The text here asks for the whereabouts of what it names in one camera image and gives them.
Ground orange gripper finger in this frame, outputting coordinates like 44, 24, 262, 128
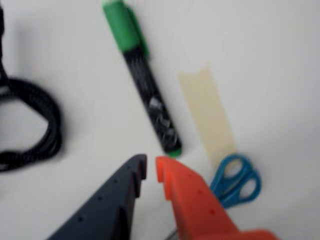
155, 155, 280, 240

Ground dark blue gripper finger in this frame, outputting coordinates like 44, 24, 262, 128
46, 153, 148, 240

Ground blue handled scissors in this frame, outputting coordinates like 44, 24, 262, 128
166, 153, 262, 240

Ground green capped black marker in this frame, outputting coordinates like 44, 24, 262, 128
101, 0, 183, 159

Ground black coiled usb cable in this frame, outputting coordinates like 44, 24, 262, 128
0, 0, 64, 173

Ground beige masking tape strip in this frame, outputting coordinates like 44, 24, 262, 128
177, 61, 237, 171

